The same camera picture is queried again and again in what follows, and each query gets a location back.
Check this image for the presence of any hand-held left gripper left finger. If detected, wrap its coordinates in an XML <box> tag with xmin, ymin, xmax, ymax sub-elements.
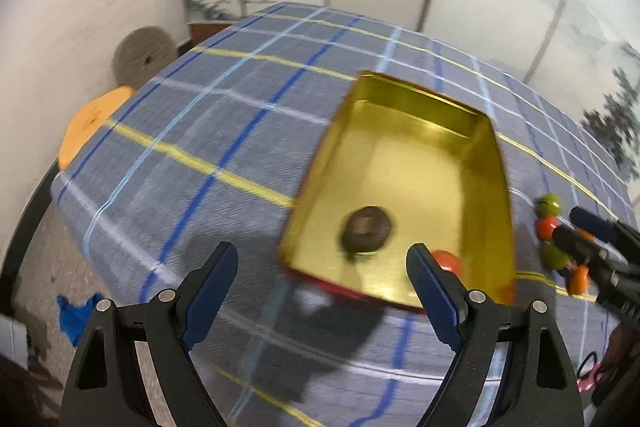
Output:
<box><xmin>60</xmin><ymin>242</ymin><xmax>239</xmax><ymax>427</ymax></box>

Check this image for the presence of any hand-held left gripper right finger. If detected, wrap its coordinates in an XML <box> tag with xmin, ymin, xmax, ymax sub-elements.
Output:
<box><xmin>406</xmin><ymin>243</ymin><xmax>585</xmax><ymax>427</ymax></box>

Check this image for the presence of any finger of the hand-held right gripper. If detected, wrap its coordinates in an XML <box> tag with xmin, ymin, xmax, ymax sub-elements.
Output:
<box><xmin>551</xmin><ymin>226</ymin><xmax>608</xmax><ymax>273</ymax></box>
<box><xmin>569</xmin><ymin>206</ymin><xmax>640</xmax><ymax>247</ymax></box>

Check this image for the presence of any green tomato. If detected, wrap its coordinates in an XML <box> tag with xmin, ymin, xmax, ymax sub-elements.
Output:
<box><xmin>534</xmin><ymin>193</ymin><xmax>564</xmax><ymax>218</ymax></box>
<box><xmin>541</xmin><ymin>243</ymin><xmax>572</xmax><ymax>271</ymax></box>

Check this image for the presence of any red tomato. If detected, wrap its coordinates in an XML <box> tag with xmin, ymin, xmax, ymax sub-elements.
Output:
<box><xmin>431</xmin><ymin>250</ymin><xmax>464</xmax><ymax>276</ymax></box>
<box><xmin>536</xmin><ymin>216</ymin><xmax>561</xmax><ymax>241</ymax></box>

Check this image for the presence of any dark brown water chestnut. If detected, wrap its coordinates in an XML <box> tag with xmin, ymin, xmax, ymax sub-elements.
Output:
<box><xmin>341</xmin><ymin>205</ymin><xmax>396</xmax><ymax>255</ymax></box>

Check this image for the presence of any gold and red tin box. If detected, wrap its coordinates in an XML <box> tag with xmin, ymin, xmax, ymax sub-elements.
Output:
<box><xmin>278</xmin><ymin>71</ymin><xmax>517</xmax><ymax>315</ymax></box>

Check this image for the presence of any pink object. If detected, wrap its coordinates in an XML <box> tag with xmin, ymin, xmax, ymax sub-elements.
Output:
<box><xmin>576</xmin><ymin>352</ymin><xmax>609</xmax><ymax>391</ymax></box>

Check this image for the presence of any blue cloth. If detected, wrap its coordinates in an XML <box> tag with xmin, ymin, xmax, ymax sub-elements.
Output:
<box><xmin>56</xmin><ymin>293</ymin><xmax>105</xmax><ymax>348</ymax></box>

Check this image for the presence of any blue plaid tablecloth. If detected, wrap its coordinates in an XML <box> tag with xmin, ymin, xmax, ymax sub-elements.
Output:
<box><xmin>50</xmin><ymin>2</ymin><xmax>632</xmax><ymax>427</ymax></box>

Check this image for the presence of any white object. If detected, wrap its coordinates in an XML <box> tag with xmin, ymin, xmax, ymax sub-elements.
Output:
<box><xmin>0</xmin><ymin>314</ymin><xmax>29</xmax><ymax>358</ymax></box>

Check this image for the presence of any orange round stool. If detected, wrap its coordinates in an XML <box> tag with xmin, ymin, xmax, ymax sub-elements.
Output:
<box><xmin>58</xmin><ymin>87</ymin><xmax>136</xmax><ymax>170</ymax></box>

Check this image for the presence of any grey round stool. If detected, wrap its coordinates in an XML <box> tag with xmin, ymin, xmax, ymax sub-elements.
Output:
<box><xmin>111</xmin><ymin>27</ymin><xmax>179</xmax><ymax>88</ymax></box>

